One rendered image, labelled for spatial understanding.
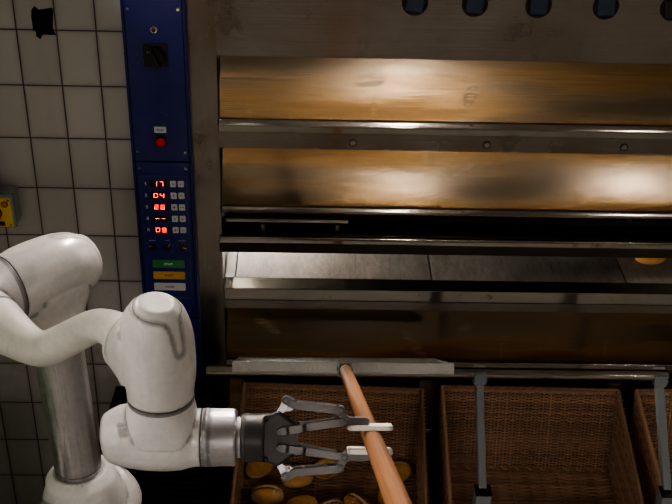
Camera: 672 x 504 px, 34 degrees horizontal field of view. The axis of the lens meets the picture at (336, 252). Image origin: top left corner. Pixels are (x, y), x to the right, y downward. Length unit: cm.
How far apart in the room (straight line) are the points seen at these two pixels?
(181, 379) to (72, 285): 59
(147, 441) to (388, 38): 148
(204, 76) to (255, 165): 29
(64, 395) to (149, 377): 70
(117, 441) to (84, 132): 144
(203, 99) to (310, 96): 28
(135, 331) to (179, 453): 21
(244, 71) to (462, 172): 65
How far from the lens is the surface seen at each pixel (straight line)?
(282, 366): 272
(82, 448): 238
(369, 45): 284
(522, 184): 306
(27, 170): 309
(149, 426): 167
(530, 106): 295
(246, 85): 289
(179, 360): 161
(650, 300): 335
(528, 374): 294
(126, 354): 162
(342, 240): 293
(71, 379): 228
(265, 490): 331
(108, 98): 295
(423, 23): 283
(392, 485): 135
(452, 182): 303
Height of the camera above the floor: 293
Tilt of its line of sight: 31 degrees down
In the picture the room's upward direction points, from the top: 2 degrees clockwise
